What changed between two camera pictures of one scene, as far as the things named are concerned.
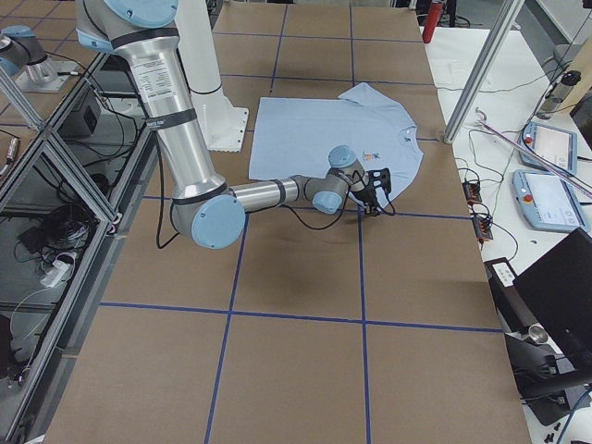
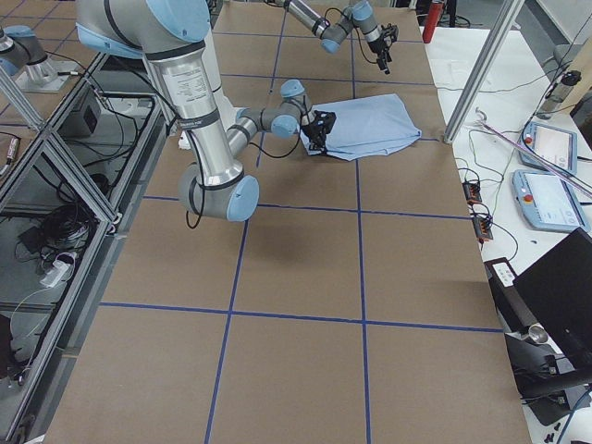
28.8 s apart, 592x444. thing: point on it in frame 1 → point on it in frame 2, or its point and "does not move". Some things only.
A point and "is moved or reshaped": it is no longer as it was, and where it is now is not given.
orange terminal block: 472,191 does not move
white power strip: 55,273 does not move
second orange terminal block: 482,228 does not move
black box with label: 514,312 does not move
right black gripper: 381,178 → 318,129
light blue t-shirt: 293,137 is moved or reshaped
